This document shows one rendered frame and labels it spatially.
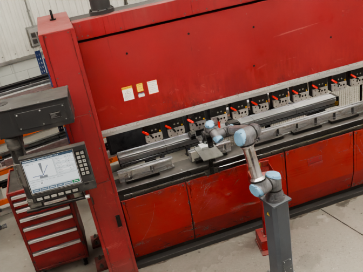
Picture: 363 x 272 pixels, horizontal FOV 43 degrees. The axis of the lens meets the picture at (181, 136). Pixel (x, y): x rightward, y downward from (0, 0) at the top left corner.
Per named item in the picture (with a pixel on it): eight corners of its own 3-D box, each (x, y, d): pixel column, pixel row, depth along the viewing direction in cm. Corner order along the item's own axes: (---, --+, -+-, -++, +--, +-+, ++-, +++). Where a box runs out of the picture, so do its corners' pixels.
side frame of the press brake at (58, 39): (113, 286, 414) (37, 35, 315) (101, 233, 489) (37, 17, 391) (140, 277, 419) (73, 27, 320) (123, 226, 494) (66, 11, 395)
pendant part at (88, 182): (33, 204, 321) (17, 160, 306) (35, 195, 332) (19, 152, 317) (97, 188, 327) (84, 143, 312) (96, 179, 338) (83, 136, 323)
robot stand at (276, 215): (297, 274, 390) (291, 198, 357) (280, 283, 384) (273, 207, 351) (283, 262, 405) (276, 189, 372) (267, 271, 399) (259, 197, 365)
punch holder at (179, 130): (169, 138, 397) (165, 121, 390) (166, 134, 405) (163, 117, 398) (185, 133, 400) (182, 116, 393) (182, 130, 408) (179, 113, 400)
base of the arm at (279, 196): (289, 198, 358) (288, 187, 354) (273, 205, 352) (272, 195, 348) (276, 190, 370) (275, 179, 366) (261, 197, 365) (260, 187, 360)
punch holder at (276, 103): (274, 108, 416) (272, 92, 409) (269, 106, 424) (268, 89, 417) (288, 104, 419) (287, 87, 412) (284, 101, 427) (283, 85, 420)
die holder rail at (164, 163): (120, 183, 402) (118, 174, 398) (119, 179, 407) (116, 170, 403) (174, 167, 411) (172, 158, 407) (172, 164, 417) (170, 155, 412)
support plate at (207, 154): (203, 161, 388) (203, 160, 388) (194, 149, 412) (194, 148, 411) (223, 155, 392) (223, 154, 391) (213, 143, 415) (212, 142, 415)
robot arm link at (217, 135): (228, 135, 373) (220, 124, 376) (217, 140, 368) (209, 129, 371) (225, 140, 379) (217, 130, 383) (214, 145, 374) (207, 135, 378)
